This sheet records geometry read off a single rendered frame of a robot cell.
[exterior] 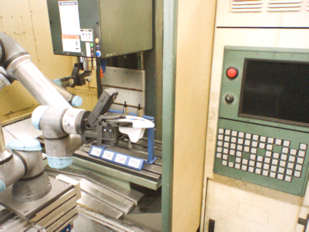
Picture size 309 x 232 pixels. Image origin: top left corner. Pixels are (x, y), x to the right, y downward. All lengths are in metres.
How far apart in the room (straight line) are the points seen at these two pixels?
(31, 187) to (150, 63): 1.53
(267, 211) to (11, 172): 1.27
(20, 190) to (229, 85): 1.02
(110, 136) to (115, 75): 1.84
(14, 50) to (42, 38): 2.16
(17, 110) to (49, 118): 2.24
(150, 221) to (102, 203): 0.36
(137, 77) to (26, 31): 1.25
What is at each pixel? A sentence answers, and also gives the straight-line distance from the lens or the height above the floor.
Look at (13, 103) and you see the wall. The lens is 3.01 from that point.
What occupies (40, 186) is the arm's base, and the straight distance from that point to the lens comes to 1.20.
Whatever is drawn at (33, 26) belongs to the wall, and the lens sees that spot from 3.12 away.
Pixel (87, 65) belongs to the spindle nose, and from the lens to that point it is 2.08.
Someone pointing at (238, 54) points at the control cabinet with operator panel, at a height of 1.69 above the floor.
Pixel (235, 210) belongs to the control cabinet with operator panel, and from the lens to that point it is 1.71.
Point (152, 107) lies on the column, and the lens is 2.45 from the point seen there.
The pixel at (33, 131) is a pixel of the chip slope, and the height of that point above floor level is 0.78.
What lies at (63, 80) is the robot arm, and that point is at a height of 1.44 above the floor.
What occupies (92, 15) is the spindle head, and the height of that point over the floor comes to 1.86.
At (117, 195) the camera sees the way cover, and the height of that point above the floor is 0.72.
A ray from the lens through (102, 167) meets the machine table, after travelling 1.94.
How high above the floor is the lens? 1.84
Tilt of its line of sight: 20 degrees down
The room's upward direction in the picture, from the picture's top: straight up
